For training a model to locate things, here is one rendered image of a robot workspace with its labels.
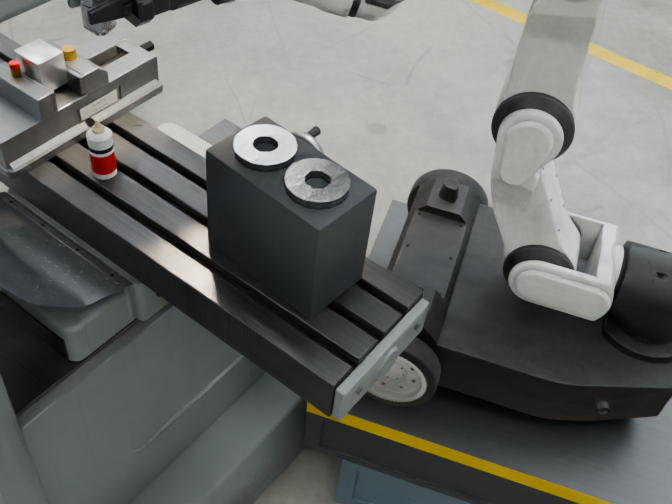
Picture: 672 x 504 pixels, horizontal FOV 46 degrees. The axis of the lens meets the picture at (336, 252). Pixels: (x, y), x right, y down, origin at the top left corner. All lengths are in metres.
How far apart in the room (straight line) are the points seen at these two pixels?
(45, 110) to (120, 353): 0.42
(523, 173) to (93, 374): 0.82
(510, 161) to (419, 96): 1.83
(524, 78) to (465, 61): 2.11
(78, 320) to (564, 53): 0.89
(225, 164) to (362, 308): 0.29
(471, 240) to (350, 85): 1.52
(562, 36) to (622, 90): 2.26
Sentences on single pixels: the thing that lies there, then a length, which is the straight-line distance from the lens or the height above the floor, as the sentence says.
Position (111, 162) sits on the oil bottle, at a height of 0.97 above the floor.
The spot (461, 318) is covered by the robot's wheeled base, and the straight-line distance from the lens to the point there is 1.70.
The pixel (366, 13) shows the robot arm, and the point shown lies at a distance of 1.34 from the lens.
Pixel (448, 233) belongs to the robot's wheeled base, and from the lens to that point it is 1.83.
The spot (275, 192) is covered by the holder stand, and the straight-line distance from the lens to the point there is 1.08.
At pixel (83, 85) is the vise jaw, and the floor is 1.02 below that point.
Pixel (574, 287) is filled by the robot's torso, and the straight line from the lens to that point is 1.63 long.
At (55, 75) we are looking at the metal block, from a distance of 1.44.
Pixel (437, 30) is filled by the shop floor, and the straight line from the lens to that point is 3.69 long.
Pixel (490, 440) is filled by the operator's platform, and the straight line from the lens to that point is 1.75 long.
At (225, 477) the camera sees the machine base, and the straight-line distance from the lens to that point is 1.86.
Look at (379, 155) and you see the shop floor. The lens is 2.93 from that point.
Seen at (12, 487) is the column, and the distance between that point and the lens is 1.35.
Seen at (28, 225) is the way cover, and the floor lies 0.87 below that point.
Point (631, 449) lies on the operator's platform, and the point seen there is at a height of 0.40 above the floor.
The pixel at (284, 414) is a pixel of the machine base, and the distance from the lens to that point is 1.94.
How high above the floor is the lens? 1.85
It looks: 46 degrees down
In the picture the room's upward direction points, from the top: 8 degrees clockwise
